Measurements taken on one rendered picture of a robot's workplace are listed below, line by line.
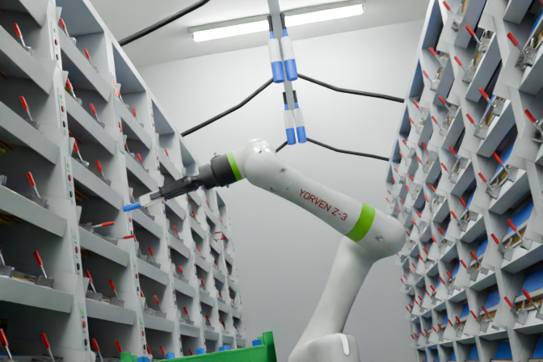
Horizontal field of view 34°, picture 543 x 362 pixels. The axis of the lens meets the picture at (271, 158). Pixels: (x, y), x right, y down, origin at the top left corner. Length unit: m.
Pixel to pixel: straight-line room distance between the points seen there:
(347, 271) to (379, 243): 0.16
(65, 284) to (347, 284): 0.89
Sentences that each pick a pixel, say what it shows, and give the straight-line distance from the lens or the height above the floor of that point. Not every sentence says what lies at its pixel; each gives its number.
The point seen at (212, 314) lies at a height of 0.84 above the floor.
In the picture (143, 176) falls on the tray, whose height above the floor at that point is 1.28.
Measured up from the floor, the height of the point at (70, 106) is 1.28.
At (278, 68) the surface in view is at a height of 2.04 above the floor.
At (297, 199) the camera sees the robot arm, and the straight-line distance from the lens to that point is 2.59.
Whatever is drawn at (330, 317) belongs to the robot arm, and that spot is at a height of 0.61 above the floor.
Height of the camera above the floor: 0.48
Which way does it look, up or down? 13 degrees up
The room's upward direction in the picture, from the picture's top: 9 degrees counter-clockwise
